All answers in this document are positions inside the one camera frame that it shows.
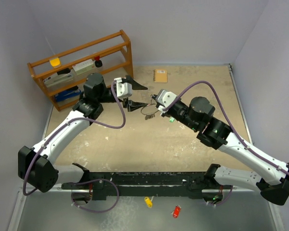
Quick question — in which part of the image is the metal keyring with carabiner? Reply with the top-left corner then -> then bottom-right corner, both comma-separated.
140,95 -> 158,120

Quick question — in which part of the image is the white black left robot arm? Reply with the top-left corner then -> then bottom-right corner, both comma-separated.
18,73 -> 147,196

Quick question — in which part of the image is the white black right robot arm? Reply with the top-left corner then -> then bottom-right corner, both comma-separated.
161,94 -> 289,205

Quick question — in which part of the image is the brown spiral notebook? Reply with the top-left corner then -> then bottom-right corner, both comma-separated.
153,69 -> 168,83

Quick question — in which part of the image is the black red stamp bottle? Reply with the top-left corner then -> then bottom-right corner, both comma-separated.
94,56 -> 103,68

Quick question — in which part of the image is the white cardboard box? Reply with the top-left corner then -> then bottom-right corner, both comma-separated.
72,59 -> 95,75

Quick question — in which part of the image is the blue stapler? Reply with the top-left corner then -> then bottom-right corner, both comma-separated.
54,86 -> 81,102

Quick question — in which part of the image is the white black stapler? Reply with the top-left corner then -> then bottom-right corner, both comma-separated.
43,68 -> 75,88

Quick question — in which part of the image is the orange wooden shelf rack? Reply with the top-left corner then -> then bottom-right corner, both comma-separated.
27,30 -> 133,111

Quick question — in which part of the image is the yellow-capped key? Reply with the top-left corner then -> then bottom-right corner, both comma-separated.
144,196 -> 154,208

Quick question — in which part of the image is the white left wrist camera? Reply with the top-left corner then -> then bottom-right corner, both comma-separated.
114,77 -> 132,100

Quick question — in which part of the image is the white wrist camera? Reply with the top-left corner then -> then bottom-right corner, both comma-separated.
114,77 -> 132,100
155,89 -> 177,113

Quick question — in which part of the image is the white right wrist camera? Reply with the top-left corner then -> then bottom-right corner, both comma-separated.
155,89 -> 177,113

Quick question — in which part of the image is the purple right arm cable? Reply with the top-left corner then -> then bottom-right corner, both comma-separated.
161,80 -> 289,181

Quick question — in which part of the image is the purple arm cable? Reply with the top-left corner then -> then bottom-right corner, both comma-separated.
22,79 -> 127,196
161,80 -> 289,181

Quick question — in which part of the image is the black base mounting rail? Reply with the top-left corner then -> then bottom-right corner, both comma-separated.
62,164 -> 231,201

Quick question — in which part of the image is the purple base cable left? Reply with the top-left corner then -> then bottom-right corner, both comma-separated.
70,178 -> 120,214

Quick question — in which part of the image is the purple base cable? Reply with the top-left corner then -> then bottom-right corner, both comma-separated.
70,178 -> 120,214
206,182 -> 235,207

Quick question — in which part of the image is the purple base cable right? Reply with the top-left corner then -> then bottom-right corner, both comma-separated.
206,182 -> 235,207

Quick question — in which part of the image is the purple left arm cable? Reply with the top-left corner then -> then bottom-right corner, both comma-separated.
22,79 -> 127,196

